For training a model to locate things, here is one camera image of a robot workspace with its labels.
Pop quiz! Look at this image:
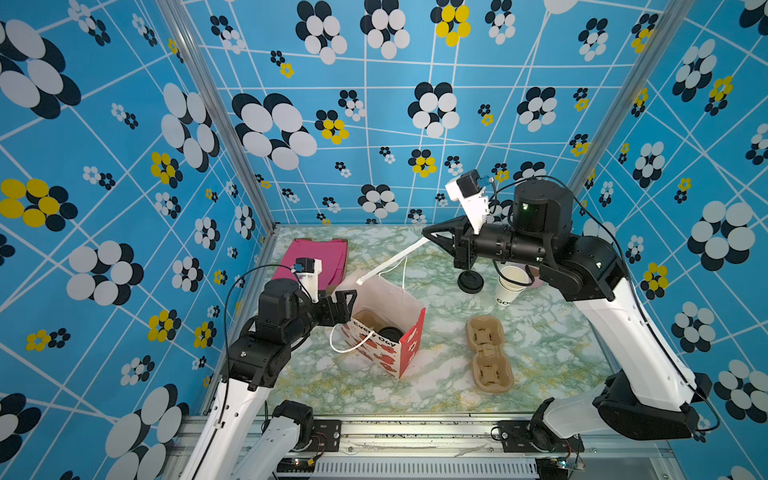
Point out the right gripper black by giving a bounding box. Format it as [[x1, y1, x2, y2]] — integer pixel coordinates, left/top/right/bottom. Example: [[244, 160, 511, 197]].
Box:
[[427, 215, 553, 276]]

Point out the single brown pulp carrier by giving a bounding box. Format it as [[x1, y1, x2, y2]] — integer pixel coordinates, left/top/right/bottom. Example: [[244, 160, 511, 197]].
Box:
[[353, 309, 387, 332]]

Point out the single white straw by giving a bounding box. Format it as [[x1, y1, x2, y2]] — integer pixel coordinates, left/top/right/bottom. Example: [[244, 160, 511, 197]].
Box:
[[356, 237, 429, 285]]

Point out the red white paper gift bag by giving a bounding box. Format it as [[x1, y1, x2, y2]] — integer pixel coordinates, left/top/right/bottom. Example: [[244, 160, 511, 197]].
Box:
[[329, 269, 426, 379]]

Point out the single black coffee lid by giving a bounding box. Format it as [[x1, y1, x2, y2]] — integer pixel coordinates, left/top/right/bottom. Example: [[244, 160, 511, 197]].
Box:
[[378, 326, 404, 343]]

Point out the white paper cup stack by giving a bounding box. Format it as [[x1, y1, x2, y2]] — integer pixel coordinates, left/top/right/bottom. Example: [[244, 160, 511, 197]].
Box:
[[495, 265, 534, 307]]

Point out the brown pulp cup carrier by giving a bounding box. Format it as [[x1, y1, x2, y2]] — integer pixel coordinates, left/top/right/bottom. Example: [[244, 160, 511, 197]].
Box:
[[465, 315, 514, 394]]

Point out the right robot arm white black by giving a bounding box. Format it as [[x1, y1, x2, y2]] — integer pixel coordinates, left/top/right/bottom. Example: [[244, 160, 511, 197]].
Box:
[[422, 170, 712, 451]]

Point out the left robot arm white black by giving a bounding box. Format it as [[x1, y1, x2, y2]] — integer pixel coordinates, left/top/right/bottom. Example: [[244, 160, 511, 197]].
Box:
[[181, 278, 357, 479]]

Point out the pink napkin stack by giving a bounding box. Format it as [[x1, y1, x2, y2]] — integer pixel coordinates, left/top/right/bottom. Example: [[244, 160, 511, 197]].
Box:
[[280, 239, 348, 289]]

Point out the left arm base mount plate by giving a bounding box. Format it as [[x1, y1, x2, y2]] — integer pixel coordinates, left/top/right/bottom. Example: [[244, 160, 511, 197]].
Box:
[[292, 419, 342, 453]]

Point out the aluminium front rail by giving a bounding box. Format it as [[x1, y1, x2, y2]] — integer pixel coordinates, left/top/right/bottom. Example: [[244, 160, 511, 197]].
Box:
[[161, 413, 685, 480]]

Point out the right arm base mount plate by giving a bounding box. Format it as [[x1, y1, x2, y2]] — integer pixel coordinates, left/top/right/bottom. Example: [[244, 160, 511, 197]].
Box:
[[490, 420, 584, 455]]

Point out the right aluminium corner post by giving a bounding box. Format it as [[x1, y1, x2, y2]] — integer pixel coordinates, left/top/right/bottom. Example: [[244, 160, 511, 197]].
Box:
[[568, 0, 696, 195]]

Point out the aluminium corner post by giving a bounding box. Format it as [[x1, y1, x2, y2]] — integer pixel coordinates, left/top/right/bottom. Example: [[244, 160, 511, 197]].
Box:
[[568, 0, 696, 195], [154, 0, 277, 232]]

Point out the left aluminium corner post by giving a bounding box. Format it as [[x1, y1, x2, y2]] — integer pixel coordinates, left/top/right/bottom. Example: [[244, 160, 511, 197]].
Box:
[[154, 0, 277, 232]]

